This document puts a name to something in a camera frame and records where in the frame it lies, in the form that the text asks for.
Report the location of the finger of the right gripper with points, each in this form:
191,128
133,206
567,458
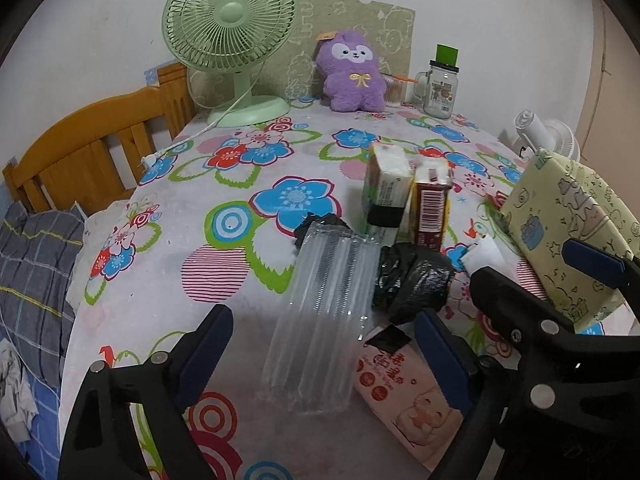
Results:
514,312
614,272

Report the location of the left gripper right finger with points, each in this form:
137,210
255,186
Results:
471,384

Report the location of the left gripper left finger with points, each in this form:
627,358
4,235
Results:
100,441

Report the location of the pink wet wipes pack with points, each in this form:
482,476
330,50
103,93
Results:
402,392

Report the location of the black plastic bag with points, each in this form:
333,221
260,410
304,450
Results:
411,279

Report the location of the yellow tissue pack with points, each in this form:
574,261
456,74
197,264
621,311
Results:
429,203

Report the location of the green tissue pack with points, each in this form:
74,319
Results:
386,186

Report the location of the beige door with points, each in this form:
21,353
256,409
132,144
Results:
608,128

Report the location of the white standing fan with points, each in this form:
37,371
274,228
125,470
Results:
549,134

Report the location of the grey plaid pillow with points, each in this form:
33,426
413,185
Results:
38,253

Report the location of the glass mason jar green lid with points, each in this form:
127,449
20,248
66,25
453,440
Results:
436,88

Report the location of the floral tablecloth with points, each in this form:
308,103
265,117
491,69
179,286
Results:
213,221

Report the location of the small toothpick jar orange lid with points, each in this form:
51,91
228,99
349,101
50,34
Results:
396,89

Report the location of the wooden bed headboard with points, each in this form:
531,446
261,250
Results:
71,163

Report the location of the purple plush toy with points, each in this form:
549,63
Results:
351,76

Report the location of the green patterned board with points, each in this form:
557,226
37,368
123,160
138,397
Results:
291,72

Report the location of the green desk fan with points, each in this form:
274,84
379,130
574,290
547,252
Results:
231,37

